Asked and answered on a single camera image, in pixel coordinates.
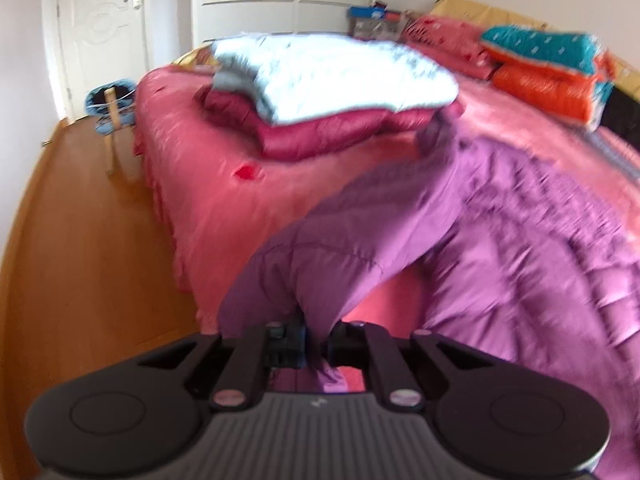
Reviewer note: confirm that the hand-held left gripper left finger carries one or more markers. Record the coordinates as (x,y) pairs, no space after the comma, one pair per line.
(250,365)

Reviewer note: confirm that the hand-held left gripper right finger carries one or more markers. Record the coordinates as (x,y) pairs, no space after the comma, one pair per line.
(387,365)

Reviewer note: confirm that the purple down jacket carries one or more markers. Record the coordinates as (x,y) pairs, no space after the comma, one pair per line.
(500,240)

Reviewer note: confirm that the bed with pink bedspread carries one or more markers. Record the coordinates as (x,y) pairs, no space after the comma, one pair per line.
(210,200)

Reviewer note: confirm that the folded dark red garment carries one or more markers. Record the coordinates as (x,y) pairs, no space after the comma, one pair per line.
(325,135)

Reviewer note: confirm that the folded light blue garment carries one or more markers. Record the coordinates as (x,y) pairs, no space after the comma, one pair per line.
(340,75)

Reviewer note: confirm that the wooden stool with blue cushion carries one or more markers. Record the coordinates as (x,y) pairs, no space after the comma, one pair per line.
(112,105)

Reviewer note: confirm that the pink patterned pillow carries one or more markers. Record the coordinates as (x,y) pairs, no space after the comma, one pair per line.
(445,45)

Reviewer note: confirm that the folded teal orange quilt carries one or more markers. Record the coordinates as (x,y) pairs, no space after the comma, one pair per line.
(545,75)

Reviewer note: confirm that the dark cloth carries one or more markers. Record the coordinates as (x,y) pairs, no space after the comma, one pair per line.
(624,112)

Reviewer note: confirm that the white sliding-door wardrobe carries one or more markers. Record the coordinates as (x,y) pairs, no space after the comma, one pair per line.
(280,5)

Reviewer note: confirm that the white room door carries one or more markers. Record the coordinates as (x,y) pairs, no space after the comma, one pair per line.
(100,35)

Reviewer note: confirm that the yellow headboard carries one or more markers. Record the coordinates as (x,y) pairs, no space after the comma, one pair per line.
(480,10)

